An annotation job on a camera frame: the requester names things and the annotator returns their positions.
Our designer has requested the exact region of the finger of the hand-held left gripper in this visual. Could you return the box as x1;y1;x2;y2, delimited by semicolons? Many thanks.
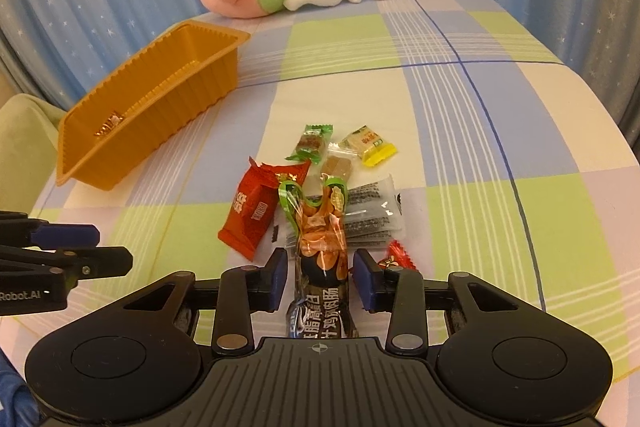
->
0;245;134;293
0;211;101;248

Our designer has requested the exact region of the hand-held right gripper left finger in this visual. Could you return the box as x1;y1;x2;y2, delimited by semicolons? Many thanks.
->
116;248;289;358

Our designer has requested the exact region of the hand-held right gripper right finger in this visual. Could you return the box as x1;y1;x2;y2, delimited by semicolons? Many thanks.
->
352;249;521;356

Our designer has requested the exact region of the small round red candy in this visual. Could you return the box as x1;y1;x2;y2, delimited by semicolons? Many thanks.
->
377;239;418;270

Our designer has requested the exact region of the sausage snack packet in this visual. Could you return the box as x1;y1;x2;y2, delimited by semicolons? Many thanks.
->
277;174;361;340

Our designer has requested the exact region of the large red snack packet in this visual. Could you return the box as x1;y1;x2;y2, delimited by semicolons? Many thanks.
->
217;157;312;263

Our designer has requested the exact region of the clear packet with black print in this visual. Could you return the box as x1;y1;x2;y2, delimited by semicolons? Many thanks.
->
285;174;406;250

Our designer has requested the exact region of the clear brown candy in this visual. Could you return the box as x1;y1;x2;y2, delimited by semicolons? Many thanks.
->
320;154;354;180

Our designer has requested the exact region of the orange plastic tray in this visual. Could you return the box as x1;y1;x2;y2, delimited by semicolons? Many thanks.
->
55;19;251;192

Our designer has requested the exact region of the blue cloth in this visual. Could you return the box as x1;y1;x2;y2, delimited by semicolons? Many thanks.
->
0;347;36;427

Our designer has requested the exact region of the light green cushion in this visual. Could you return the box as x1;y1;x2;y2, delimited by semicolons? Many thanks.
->
0;94;68;218

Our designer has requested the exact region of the brown gold wrapped candy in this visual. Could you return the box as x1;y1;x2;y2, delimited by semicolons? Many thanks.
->
94;111;124;138

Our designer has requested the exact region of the yellow wrapped candy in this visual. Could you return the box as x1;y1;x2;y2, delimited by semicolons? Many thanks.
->
340;126;399;168

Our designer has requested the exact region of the green wrapped candy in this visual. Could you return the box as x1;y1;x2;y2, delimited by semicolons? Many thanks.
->
285;124;334;166

